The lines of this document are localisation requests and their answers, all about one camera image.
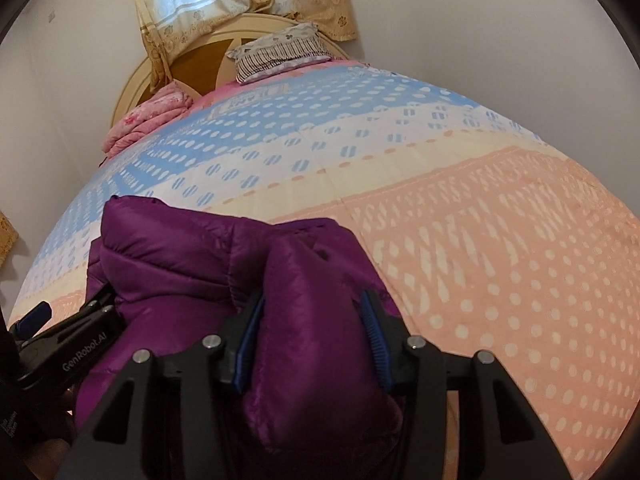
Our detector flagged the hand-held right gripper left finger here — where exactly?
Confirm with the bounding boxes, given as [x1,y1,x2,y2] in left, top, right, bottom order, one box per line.
[54,290,267,480]

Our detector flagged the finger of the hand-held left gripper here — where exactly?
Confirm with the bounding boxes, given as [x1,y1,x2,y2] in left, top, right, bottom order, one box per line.
[75,285,118,318]
[10,301,53,336]

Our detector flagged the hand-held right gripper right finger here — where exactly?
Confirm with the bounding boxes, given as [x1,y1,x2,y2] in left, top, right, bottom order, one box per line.
[359,290,573,480]

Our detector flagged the purple hooded puffer jacket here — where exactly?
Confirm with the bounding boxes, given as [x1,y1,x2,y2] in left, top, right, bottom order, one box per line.
[75,195,408,480]

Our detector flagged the dotted pastel bedspread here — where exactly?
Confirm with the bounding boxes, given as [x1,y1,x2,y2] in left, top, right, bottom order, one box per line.
[7,60,632,480]

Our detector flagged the folded pink floral blanket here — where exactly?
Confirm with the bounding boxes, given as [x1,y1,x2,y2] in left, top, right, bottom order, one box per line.
[101,81,195,158]

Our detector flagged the cream wooden headboard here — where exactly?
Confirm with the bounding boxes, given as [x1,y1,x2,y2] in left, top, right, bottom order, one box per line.
[111,12,351,126]

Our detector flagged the striped patterned pillow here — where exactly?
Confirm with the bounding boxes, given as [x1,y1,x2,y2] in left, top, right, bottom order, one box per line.
[226,22,335,84]

